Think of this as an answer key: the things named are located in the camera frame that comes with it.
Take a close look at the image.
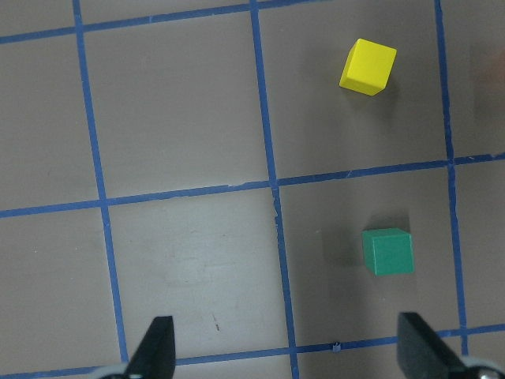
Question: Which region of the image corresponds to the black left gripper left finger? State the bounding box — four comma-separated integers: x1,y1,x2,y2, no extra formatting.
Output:
123,316,176,379

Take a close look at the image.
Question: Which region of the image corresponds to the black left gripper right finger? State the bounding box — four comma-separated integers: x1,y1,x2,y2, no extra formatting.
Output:
396,312,468,379

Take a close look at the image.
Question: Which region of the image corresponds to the green wooden block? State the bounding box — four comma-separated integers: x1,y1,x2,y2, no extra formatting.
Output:
361,228,414,276

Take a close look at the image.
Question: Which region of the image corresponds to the yellow wooden block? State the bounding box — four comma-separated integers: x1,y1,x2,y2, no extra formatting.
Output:
339,39,397,96

